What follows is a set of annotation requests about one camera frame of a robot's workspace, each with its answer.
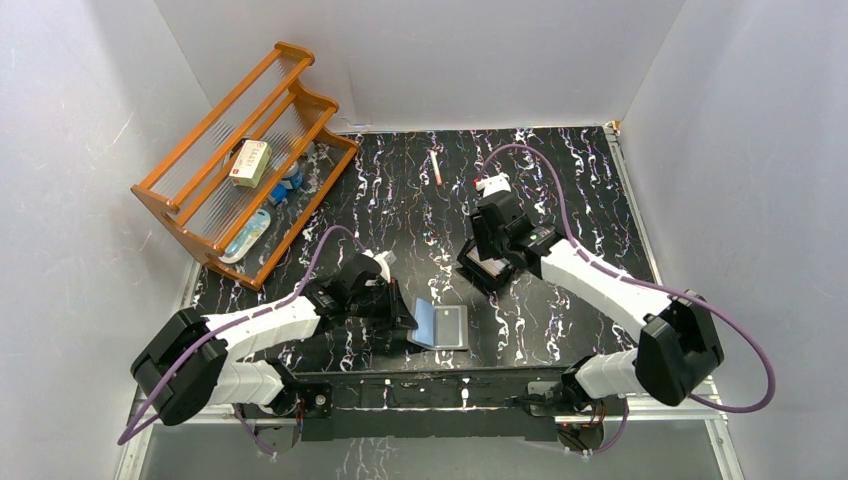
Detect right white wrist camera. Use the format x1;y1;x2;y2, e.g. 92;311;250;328
474;173;511;198

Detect orange wooden shelf rack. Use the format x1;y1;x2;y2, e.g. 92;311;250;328
131;42;359;288

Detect light blue blister pack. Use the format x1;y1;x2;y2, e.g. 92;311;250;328
219;208;272;264

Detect cream medicine box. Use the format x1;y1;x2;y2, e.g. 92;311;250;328
229;140;272;188

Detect blue small bottle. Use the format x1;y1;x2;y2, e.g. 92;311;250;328
268;161;304;205

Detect silver metal card holder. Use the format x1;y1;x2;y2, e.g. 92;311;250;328
407;298;470;351

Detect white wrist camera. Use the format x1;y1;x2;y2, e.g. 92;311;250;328
364;249;397;282
474;173;511;198

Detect black card tray box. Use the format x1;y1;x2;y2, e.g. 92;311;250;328
456;238;517;293

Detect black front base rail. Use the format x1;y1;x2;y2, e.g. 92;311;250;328
295;366;574;441

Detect pink white pen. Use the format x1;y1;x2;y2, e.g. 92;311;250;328
429;150;443;186

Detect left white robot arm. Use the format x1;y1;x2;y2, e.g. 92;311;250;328
130;251;418;426

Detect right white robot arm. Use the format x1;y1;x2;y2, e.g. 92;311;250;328
469;191;724;414

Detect white card stack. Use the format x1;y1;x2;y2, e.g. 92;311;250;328
466;248;510;277

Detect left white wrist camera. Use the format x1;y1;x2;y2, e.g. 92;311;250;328
364;249;397;282

